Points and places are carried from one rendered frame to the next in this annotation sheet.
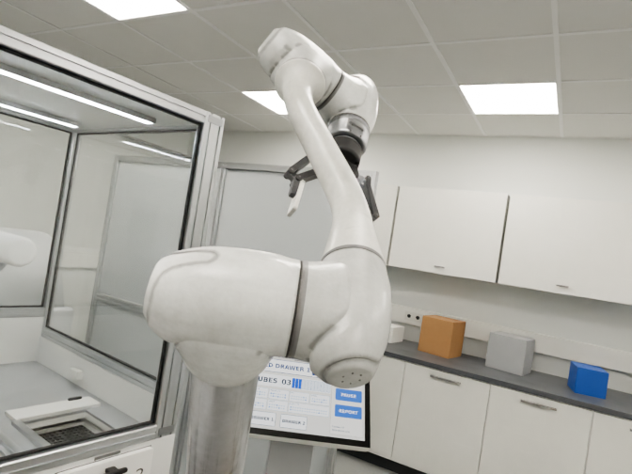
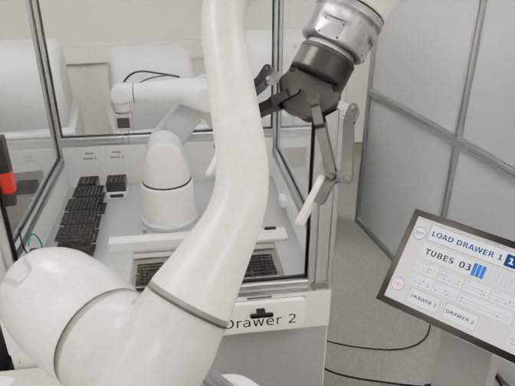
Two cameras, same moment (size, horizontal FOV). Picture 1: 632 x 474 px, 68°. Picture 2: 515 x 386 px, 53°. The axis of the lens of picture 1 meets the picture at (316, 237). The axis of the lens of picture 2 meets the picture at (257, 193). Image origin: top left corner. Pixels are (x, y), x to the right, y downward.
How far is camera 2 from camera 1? 0.71 m
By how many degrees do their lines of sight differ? 52
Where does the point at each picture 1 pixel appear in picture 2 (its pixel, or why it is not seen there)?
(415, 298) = not seen: outside the picture
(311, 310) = (63, 374)
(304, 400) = (481, 294)
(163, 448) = (318, 299)
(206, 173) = not seen: hidden behind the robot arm
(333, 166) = (218, 133)
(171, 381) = (319, 243)
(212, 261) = (16, 286)
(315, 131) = (210, 70)
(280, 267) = (55, 311)
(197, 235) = not seen: hidden behind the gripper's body
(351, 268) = (128, 327)
